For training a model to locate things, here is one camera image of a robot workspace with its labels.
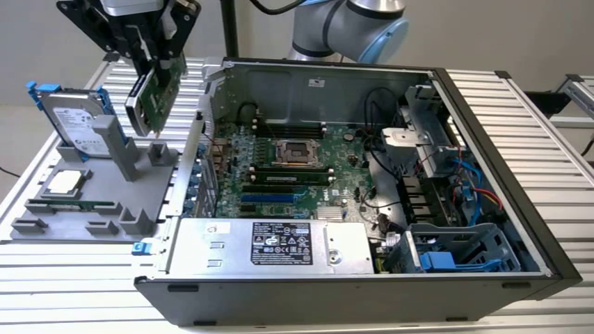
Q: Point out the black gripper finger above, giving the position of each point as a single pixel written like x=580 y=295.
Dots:
x=185 y=28
x=104 y=41

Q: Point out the green graphics card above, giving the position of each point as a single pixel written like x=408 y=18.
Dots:
x=160 y=101

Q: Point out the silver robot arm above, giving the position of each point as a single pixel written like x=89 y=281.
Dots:
x=320 y=28

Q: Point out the black table corner cap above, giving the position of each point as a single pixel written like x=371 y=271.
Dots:
x=502 y=74
x=108 y=58

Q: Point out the black stand pole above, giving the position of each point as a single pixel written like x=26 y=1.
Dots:
x=229 y=28

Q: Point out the hard disk in blue carrier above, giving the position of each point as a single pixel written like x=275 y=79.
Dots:
x=69 y=118

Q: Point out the silver CPU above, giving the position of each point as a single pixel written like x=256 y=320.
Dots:
x=62 y=182

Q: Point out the grey parts rack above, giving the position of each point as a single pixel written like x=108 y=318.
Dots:
x=106 y=188

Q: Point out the CPU socket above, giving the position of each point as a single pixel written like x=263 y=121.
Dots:
x=296 y=151

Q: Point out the silver coin battery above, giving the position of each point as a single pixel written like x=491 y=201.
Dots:
x=348 y=135

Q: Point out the green RAM stick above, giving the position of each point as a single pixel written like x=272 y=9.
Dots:
x=287 y=178
x=69 y=206

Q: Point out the black expansion slot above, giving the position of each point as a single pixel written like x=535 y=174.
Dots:
x=268 y=190

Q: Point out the blue expansion slot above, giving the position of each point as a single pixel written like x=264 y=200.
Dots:
x=268 y=200

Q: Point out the green motherboard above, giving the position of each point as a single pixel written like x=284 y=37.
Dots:
x=345 y=174

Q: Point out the blue case latch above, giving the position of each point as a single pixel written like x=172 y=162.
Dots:
x=138 y=248

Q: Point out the silver finned heat sink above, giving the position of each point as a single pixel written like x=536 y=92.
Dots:
x=329 y=213

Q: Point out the silver power supply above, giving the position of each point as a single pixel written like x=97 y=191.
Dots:
x=232 y=250

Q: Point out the grey disk bay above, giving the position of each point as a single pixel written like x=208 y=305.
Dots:
x=463 y=233

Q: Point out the open black PC case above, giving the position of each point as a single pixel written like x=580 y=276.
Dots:
x=324 y=302

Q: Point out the blue disk bay clip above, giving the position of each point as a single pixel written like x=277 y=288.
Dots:
x=436 y=261

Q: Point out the metal slat side table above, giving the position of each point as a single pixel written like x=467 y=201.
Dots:
x=579 y=90

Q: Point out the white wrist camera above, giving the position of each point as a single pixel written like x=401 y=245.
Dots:
x=132 y=7

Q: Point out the metal drive bracket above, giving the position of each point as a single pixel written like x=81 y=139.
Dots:
x=403 y=137

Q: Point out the black table bracket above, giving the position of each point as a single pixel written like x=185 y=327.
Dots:
x=547 y=102

